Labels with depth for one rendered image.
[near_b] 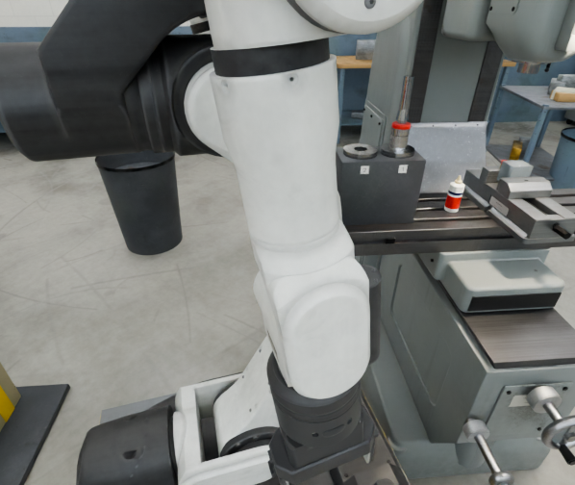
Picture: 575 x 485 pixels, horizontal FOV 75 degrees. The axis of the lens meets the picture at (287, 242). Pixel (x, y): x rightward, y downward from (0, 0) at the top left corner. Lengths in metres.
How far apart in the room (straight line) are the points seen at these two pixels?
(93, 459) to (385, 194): 0.86
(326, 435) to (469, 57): 1.34
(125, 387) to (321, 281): 1.70
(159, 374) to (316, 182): 1.72
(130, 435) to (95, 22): 0.67
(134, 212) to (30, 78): 2.10
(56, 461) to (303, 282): 1.63
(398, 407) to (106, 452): 1.02
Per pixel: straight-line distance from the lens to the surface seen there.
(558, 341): 1.20
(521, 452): 1.67
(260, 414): 0.75
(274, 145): 0.21
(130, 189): 2.42
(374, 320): 0.34
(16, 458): 1.85
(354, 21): 0.18
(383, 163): 1.00
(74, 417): 1.90
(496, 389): 1.14
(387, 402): 1.52
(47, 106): 0.42
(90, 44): 0.40
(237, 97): 0.21
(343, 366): 0.29
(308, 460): 0.45
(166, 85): 0.40
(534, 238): 1.15
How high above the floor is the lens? 1.43
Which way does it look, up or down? 33 degrees down
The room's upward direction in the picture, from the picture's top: straight up
